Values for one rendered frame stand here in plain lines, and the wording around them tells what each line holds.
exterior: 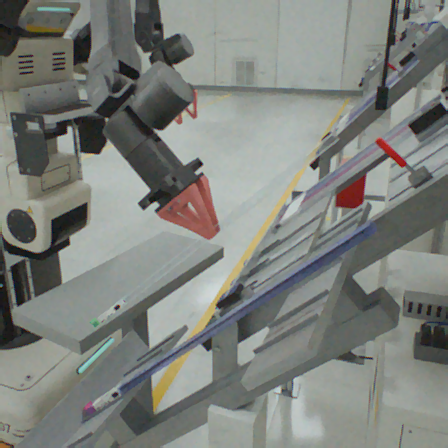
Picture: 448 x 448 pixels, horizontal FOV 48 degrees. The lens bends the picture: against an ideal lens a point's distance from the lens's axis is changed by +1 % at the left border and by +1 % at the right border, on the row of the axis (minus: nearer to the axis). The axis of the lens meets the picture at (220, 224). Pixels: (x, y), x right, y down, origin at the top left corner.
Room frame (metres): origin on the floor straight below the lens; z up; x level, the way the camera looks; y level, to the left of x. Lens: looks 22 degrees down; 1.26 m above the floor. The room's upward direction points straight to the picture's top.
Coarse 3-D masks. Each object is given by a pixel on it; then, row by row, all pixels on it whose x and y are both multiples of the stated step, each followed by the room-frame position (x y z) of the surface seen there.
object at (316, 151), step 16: (320, 144) 0.58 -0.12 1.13; (304, 160) 0.58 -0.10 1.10; (288, 176) 0.59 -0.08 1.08; (256, 192) 0.61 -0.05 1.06; (240, 208) 0.61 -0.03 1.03; (224, 224) 0.62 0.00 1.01; (208, 240) 0.63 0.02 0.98; (176, 256) 0.65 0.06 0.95; (160, 272) 0.66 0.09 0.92; (144, 288) 0.67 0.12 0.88; (96, 320) 0.71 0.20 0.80
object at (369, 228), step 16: (368, 224) 0.45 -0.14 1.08; (352, 240) 0.46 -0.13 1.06; (320, 256) 0.47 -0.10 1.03; (336, 256) 0.46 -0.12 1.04; (304, 272) 0.47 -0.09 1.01; (272, 288) 0.49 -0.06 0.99; (288, 288) 0.48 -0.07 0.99; (256, 304) 0.49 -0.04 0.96; (224, 320) 0.51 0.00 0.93; (192, 336) 0.53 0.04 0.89; (208, 336) 0.51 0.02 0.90; (176, 352) 0.53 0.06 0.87; (160, 368) 0.54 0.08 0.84; (128, 384) 0.56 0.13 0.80
